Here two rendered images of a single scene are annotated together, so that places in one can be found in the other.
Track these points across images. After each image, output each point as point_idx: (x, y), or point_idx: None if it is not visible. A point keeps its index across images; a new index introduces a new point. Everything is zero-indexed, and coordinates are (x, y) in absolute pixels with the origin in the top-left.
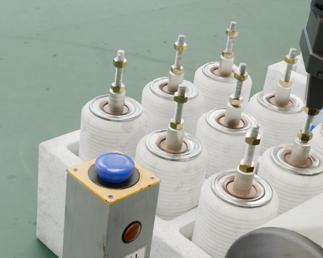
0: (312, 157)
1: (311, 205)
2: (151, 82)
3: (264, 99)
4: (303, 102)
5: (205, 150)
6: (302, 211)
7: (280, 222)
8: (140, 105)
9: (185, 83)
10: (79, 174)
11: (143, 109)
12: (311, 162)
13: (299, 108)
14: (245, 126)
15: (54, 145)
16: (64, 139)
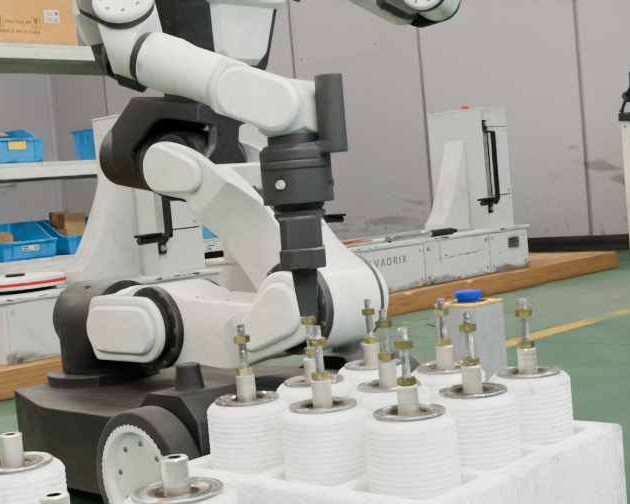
0: (298, 382)
1: (338, 261)
2: (506, 386)
3: (346, 401)
4: (291, 406)
5: (412, 374)
6: (344, 259)
7: (356, 258)
8: (501, 374)
9: (461, 394)
10: (491, 298)
11: (497, 378)
12: (299, 382)
13: (298, 403)
14: (371, 384)
15: (601, 424)
16: (596, 429)
